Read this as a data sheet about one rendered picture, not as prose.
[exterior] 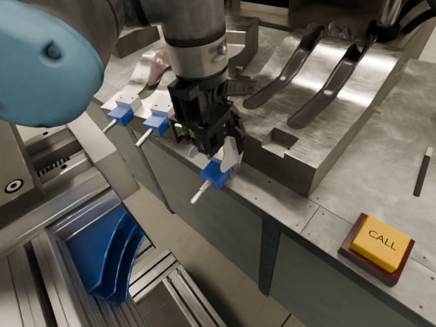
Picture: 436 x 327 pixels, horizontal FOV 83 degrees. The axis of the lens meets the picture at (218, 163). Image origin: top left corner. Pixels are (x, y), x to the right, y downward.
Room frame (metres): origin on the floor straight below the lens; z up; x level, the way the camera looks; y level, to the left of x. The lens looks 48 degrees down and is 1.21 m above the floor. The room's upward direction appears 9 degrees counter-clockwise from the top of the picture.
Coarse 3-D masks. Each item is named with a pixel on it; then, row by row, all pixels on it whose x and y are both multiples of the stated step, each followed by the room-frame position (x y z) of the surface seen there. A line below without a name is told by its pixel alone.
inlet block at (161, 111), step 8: (160, 104) 0.50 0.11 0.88; (168, 104) 0.49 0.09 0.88; (152, 112) 0.49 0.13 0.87; (160, 112) 0.47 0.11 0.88; (168, 112) 0.46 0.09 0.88; (152, 120) 0.46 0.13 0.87; (160, 120) 0.45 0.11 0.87; (168, 120) 0.46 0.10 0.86; (152, 128) 0.44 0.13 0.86; (160, 128) 0.44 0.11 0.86; (144, 136) 0.42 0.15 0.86; (136, 144) 0.40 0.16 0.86
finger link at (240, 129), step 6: (234, 120) 0.30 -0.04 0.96; (240, 120) 0.30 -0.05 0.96; (234, 126) 0.30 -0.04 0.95; (240, 126) 0.30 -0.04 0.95; (228, 132) 0.31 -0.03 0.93; (234, 132) 0.30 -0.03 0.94; (240, 132) 0.29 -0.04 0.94; (240, 138) 0.29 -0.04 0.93; (246, 138) 0.30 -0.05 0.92; (240, 144) 0.30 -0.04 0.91; (240, 150) 0.30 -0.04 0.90
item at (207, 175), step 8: (216, 152) 0.34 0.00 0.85; (216, 160) 0.33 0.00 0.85; (208, 168) 0.31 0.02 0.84; (216, 168) 0.31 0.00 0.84; (240, 168) 0.33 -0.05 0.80; (200, 176) 0.30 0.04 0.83; (208, 176) 0.29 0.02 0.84; (216, 176) 0.29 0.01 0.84; (224, 176) 0.29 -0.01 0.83; (232, 176) 0.31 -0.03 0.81; (208, 184) 0.28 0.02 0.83; (216, 184) 0.28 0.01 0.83; (200, 192) 0.27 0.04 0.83; (192, 200) 0.25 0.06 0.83
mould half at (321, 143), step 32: (320, 64) 0.51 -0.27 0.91; (384, 64) 0.44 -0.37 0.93; (288, 96) 0.45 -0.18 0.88; (352, 96) 0.40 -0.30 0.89; (384, 96) 0.47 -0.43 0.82; (256, 128) 0.35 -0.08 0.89; (288, 128) 0.34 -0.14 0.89; (320, 128) 0.33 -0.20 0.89; (352, 128) 0.33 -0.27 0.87; (256, 160) 0.32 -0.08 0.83; (288, 160) 0.27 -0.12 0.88; (320, 160) 0.25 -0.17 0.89
